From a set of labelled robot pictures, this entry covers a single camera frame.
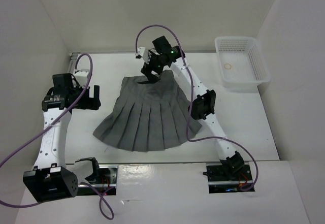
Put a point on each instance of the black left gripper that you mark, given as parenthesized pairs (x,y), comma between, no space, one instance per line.
(91,103)

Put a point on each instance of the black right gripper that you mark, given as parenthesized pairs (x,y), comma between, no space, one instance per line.
(147,69)

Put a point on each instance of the grey pleated skirt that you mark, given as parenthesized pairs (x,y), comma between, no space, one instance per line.
(148,117)

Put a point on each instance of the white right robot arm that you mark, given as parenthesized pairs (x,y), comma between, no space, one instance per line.
(202,99)

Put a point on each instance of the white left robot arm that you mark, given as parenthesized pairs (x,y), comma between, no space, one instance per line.
(49,179)

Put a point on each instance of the white plastic basket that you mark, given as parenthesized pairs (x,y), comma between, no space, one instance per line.
(249,68)

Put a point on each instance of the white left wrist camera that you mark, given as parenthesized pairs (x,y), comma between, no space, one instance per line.
(82,76)

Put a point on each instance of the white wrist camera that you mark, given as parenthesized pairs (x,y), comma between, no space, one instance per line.
(82,76)
(143,53)

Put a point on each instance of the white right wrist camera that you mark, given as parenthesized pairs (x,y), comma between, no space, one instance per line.
(143,53)

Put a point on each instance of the white aluminium table rail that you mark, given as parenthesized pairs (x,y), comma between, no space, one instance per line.
(73,59)

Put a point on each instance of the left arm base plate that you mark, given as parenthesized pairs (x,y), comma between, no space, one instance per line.
(106,181)

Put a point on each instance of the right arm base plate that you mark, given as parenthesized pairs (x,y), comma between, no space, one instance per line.
(219,183)

